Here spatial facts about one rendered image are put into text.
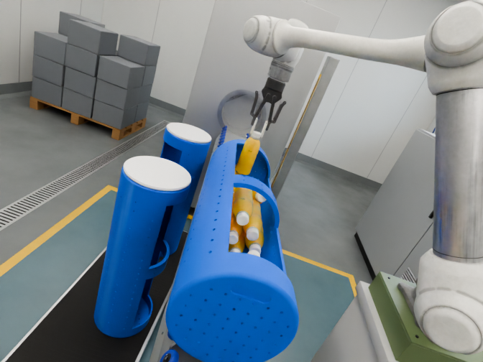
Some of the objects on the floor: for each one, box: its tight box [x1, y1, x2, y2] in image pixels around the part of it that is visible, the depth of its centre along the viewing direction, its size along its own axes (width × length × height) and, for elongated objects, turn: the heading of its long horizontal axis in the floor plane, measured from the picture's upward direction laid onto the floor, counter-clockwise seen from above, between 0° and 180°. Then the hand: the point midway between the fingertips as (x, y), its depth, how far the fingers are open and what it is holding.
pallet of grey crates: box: [29, 11, 160, 141], centre depth 391 cm, size 120×80×119 cm
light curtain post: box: [271, 56, 340, 200], centre depth 197 cm, size 6×6×170 cm
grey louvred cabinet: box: [354, 128, 436, 284], centre depth 244 cm, size 54×215×145 cm, turn 138°
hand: (258, 128), depth 123 cm, fingers closed on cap, 4 cm apart
